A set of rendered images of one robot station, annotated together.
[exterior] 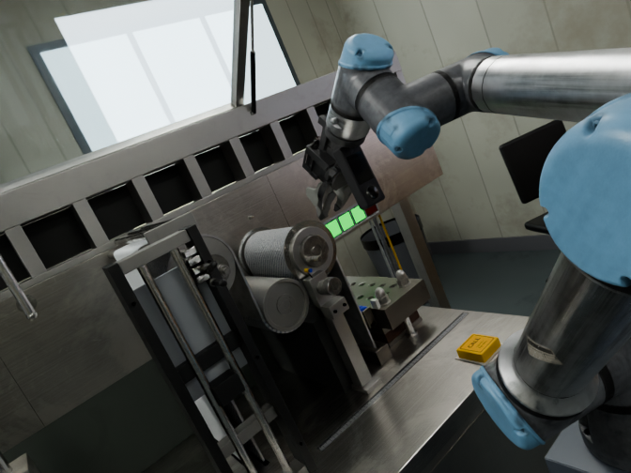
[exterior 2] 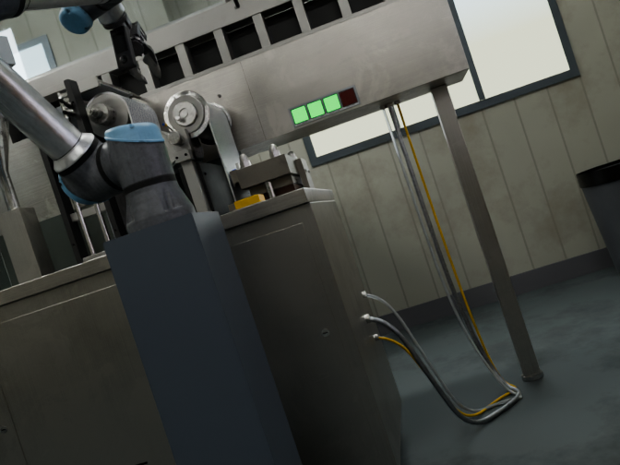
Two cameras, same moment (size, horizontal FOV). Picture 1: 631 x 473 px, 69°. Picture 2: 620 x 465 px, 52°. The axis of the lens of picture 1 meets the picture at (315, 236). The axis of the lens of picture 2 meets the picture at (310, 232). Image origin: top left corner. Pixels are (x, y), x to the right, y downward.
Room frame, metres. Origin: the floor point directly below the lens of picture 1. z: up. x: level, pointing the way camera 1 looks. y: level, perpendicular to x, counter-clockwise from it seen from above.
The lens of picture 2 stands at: (-0.26, -1.45, 0.80)
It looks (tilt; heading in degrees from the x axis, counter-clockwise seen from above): 0 degrees down; 41
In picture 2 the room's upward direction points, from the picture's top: 18 degrees counter-clockwise
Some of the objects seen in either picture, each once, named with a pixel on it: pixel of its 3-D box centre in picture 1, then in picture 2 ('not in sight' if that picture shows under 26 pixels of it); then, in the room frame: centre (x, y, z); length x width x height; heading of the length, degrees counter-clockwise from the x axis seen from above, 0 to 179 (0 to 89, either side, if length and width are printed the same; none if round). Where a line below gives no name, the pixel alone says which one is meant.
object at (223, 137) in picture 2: (323, 286); (229, 152); (1.20, 0.04, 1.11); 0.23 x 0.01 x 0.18; 32
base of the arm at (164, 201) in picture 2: (629, 406); (156, 204); (0.58, -0.33, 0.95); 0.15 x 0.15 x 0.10
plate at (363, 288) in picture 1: (360, 298); (276, 173); (1.29, -0.05, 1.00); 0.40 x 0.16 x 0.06; 32
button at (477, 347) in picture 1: (478, 347); (250, 202); (0.94, -0.24, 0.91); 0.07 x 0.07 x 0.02; 32
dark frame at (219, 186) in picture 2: (304, 341); (214, 195); (1.17, 0.14, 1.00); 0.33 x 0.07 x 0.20; 32
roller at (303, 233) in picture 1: (285, 251); (198, 119); (1.16, 0.09, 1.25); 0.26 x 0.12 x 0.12; 32
